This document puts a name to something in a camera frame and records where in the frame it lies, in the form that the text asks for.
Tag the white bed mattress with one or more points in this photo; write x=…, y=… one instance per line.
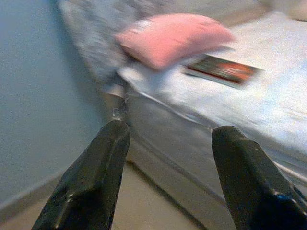
x=263, y=107

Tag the pink plush pillow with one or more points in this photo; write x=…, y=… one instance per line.
x=172, y=38

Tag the colourful red green book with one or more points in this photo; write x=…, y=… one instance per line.
x=223, y=69

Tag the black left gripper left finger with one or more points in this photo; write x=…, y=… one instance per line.
x=91, y=187

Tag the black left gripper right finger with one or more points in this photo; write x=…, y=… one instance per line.
x=251, y=187

